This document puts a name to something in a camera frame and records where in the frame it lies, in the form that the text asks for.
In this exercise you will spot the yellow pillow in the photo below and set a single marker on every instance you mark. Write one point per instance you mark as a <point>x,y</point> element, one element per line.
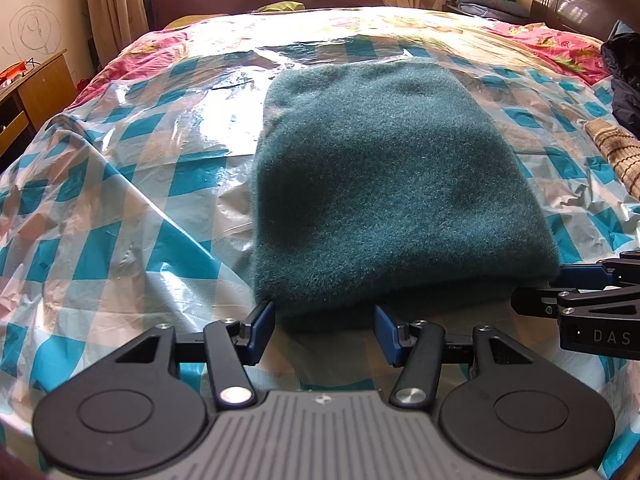
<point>187,21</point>

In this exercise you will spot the orange item on desk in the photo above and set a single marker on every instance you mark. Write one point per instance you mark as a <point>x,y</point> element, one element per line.
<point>15,71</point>

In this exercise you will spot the dark clothes pile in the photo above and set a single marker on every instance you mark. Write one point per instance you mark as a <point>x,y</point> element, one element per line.
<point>625,75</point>

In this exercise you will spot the folded grey clothes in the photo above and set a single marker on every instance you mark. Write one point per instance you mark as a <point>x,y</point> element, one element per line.
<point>492,7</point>

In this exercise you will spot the pink floral bed quilt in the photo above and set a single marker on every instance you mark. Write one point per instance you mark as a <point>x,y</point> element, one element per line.
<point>400,25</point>

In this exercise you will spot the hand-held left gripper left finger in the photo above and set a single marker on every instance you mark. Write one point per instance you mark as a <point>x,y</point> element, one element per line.
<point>262,330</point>

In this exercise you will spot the teal fuzzy sweater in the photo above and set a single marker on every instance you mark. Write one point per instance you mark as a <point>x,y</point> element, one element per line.
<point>390,170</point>

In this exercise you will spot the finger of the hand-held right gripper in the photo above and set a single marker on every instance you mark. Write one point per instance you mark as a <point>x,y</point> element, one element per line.
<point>535,302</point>
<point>580,276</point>

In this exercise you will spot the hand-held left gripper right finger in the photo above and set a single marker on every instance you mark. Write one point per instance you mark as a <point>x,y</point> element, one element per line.
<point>385,335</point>

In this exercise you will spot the beige brown-striped sweater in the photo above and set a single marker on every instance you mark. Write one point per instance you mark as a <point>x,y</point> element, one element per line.
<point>620,150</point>

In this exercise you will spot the wooden desk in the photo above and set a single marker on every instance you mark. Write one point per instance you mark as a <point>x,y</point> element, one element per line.
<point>45,90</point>

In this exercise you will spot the yellow-green pillow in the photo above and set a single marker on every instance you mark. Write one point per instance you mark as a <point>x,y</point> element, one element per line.
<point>280,7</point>

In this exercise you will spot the blue checkered plastic sheet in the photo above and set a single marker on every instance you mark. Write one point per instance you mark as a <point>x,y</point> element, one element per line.
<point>125,210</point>

